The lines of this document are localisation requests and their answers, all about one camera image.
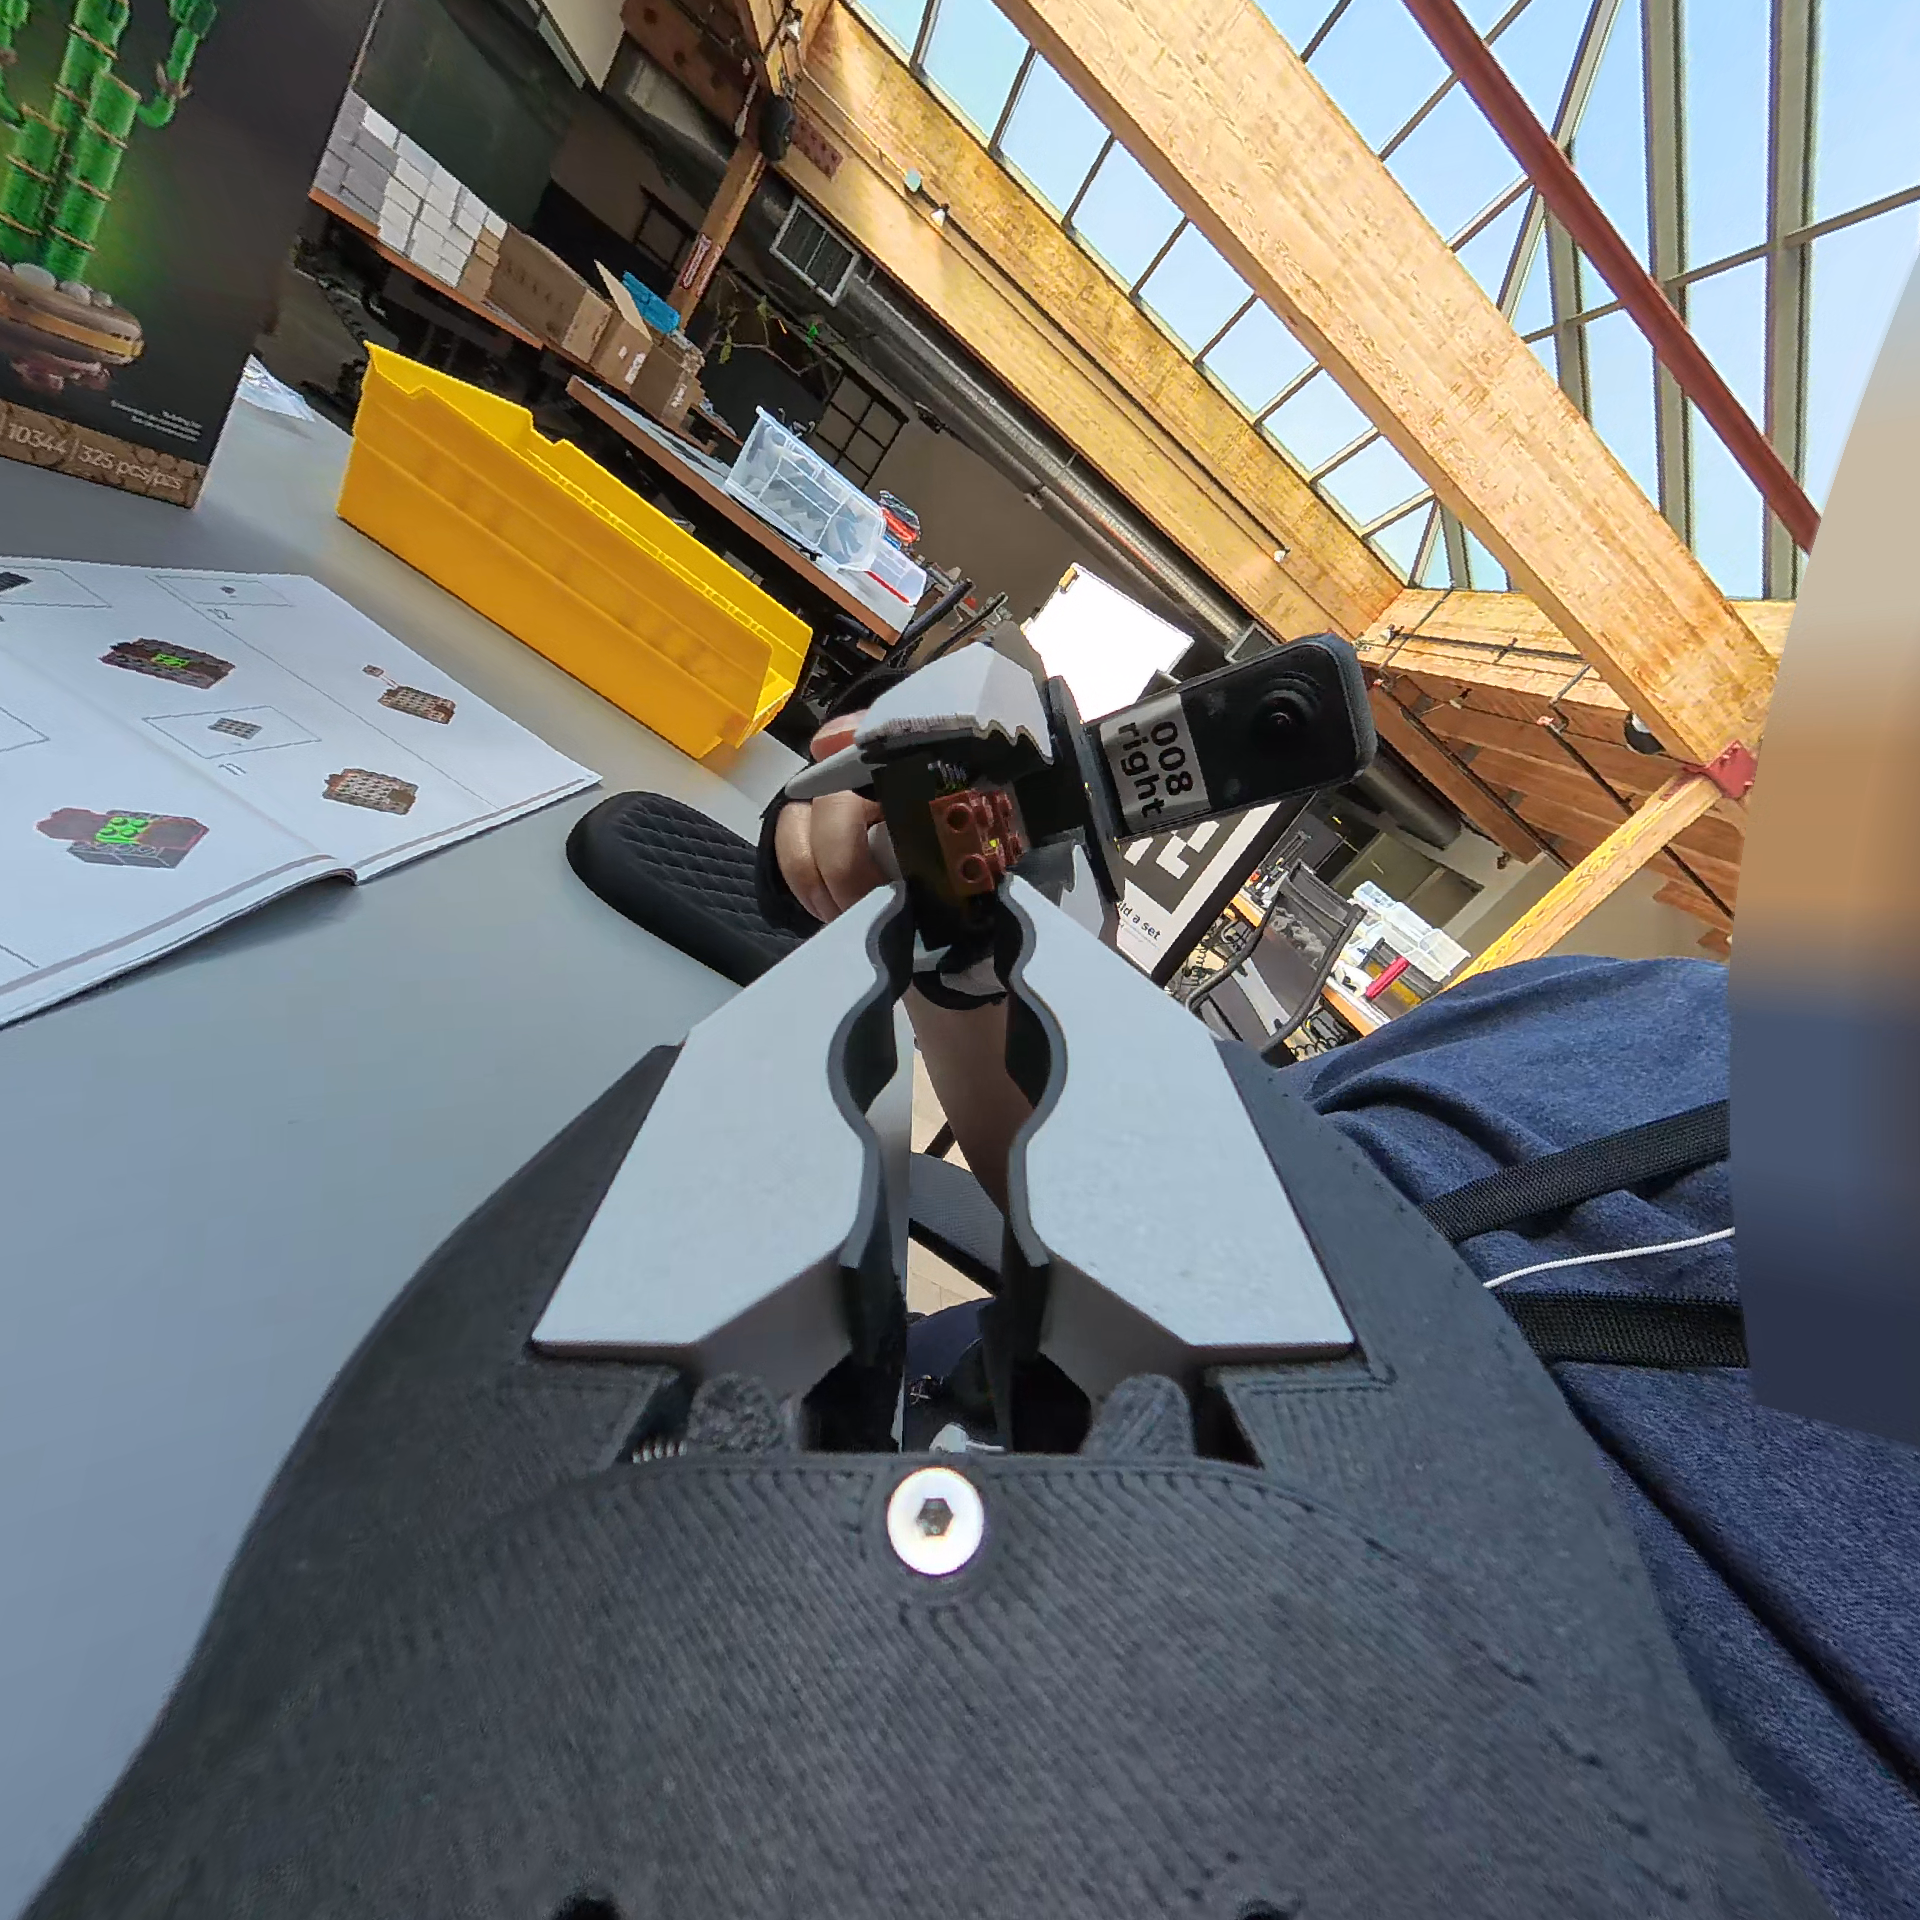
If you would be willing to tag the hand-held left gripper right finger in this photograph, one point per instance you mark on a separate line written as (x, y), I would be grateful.
(1185, 1200)

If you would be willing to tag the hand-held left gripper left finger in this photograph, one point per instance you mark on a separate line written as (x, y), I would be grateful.
(705, 1200)

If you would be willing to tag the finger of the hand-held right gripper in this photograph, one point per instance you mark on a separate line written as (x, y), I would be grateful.
(1073, 892)
(969, 697)

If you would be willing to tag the brown black green brick assembly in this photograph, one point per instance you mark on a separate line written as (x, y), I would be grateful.
(969, 826)

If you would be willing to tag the person's right forearm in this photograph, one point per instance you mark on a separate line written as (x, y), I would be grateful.
(969, 1094)

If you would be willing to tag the person's right hand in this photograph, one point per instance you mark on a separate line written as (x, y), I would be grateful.
(822, 861)

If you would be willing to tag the marker signboard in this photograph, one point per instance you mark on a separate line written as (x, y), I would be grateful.
(1185, 861)

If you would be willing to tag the LED panel light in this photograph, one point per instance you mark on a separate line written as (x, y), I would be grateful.
(1109, 628)

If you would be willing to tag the black mesh office chair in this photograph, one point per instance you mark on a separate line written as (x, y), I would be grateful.
(1307, 931)

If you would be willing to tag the clear plastic organizer box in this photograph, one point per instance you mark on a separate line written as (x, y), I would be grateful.
(797, 480)

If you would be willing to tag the black quilted armrest pad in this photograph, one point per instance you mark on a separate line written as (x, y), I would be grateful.
(676, 869)

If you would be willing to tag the yellow plastic bin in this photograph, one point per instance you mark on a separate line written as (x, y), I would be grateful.
(571, 555)

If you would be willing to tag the row of cardboard boxes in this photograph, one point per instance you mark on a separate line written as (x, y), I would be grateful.
(557, 293)

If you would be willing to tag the brick building instruction booklet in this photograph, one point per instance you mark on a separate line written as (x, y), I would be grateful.
(270, 780)

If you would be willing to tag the stack of white boxes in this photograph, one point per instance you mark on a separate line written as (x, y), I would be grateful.
(398, 188)

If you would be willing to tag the black brick set box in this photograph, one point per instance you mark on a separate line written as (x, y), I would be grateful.
(137, 224)

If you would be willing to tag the wall air vent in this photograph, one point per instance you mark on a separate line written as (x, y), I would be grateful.
(819, 251)

